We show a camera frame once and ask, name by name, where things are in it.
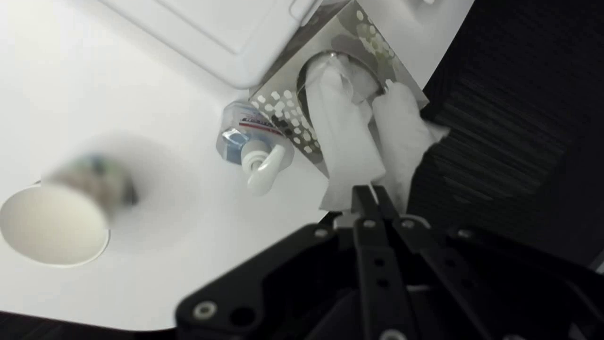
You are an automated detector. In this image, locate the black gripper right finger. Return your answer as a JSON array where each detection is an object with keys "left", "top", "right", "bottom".
[{"left": 370, "top": 185, "right": 499, "bottom": 340}]

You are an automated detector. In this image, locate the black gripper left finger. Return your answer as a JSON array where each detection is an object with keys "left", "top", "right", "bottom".
[{"left": 350, "top": 184, "right": 412, "bottom": 340}]

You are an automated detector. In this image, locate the crumpled white tissue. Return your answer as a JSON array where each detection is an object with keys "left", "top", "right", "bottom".
[{"left": 370, "top": 78, "right": 452, "bottom": 210}]

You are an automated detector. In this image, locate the clear pump bottle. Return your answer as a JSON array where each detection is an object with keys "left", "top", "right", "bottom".
[{"left": 216, "top": 99, "right": 297, "bottom": 197}]

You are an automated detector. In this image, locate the grey patterned tissue box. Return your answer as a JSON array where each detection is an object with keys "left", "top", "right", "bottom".
[{"left": 248, "top": 0, "right": 478, "bottom": 182}]

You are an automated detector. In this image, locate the patterned paper cup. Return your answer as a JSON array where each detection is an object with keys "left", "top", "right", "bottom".
[{"left": 0, "top": 151, "right": 131, "bottom": 270}]

